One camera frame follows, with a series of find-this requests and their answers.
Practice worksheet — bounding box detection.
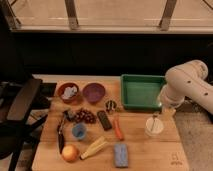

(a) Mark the red-brown bowl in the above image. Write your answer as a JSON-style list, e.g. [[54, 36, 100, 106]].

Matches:
[[57, 82, 80, 103]]

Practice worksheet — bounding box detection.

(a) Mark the purple bowl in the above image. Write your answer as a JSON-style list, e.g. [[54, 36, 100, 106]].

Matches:
[[82, 83, 106, 103]]

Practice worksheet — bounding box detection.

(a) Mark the green plastic tray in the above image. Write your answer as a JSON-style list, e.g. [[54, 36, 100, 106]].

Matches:
[[120, 74, 165, 111]]

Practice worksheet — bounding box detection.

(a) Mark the blue plastic cup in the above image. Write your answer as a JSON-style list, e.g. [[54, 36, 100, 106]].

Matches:
[[72, 123, 87, 140]]

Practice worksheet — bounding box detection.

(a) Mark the blue sponge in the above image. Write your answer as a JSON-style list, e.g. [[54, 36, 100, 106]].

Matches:
[[114, 143, 128, 168]]

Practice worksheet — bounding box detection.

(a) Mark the black handled tool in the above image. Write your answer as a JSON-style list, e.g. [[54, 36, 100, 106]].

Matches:
[[57, 110, 73, 153]]

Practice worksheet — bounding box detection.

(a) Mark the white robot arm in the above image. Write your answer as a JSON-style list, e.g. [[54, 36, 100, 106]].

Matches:
[[159, 60, 213, 115]]

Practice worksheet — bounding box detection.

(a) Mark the small metal cup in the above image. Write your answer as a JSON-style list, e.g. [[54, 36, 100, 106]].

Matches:
[[105, 100, 117, 113]]

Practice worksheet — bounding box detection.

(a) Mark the black remote control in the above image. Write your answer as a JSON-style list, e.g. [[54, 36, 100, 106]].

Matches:
[[97, 111, 112, 131]]

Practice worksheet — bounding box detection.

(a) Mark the black office chair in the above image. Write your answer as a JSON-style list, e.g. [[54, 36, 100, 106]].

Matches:
[[0, 78, 56, 171]]

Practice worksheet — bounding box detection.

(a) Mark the white cup with stick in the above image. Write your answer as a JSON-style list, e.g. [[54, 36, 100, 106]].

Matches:
[[145, 115, 164, 137]]

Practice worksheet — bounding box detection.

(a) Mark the white crumpled cloth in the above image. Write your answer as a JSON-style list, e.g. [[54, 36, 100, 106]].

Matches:
[[61, 87, 77, 99]]

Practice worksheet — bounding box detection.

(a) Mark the bunch of dark grapes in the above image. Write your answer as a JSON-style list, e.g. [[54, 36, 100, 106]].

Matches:
[[74, 108, 96, 124]]

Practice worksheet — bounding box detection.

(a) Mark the orange carrot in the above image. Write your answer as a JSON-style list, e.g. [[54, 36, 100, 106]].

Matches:
[[113, 115, 124, 141]]

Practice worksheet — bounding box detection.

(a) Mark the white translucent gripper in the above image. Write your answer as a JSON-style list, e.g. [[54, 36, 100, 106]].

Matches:
[[158, 85, 174, 108]]

